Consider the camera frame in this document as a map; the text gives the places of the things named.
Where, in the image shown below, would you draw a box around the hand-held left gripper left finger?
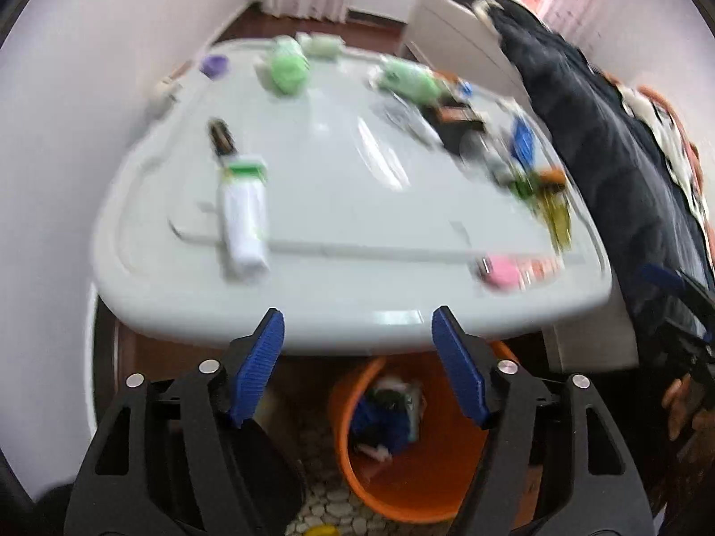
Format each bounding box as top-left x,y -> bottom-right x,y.
64,307 -> 305,536

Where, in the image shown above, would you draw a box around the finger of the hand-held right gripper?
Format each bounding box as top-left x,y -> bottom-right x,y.
637,262 -> 715,341

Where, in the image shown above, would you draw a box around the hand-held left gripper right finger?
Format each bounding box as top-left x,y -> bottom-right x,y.
431,306 -> 656,536

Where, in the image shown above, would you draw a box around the orange plastic bucket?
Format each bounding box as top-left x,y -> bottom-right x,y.
328,340 -> 517,524

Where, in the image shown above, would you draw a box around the silver white wrapper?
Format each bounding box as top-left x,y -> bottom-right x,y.
371,97 -> 442,146

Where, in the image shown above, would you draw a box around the person's right hand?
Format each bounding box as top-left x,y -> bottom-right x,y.
662,374 -> 707,442

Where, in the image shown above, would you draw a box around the blue and white crumpled packaging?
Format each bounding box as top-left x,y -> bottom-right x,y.
349,374 -> 428,461

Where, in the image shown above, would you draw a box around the pink tube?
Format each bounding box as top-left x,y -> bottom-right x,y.
477,254 -> 562,294

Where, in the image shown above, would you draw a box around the yellow green bottle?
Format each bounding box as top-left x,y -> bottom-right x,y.
536,184 -> 573,252

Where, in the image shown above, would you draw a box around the printed blanket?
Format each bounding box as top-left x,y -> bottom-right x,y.
600,70 -> 715,269

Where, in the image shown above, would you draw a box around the white bottle with green label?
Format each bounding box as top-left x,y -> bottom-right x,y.
217,155 -> 272,280

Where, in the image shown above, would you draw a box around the dark fleece robe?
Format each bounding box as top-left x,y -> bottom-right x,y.
447,0 -> 715,358

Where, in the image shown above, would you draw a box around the white plastic storage box lid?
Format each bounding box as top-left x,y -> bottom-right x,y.
92,38 -> 614,355

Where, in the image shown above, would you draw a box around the blue packet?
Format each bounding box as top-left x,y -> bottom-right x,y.
511,117 -> 537,165

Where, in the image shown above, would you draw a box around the small dark brown item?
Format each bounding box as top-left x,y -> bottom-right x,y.
208,118 -> 238,157

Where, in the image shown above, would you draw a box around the black box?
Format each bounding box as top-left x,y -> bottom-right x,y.
433,103 -> 487,151

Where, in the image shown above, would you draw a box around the green packet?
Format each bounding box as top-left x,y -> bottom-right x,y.
377,59 -> 442,104

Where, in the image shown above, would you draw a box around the small white plastic piece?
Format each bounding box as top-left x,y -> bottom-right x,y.
151,75 -> 185,104

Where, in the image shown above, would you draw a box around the green crumpled bag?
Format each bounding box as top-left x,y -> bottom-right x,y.
262,39 -> 311,96

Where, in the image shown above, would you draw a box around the purple cap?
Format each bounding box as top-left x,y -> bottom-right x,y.
199,54 -> 230,79

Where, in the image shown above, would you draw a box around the pale green cup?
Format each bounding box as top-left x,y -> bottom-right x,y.
299,33 -> 343,59

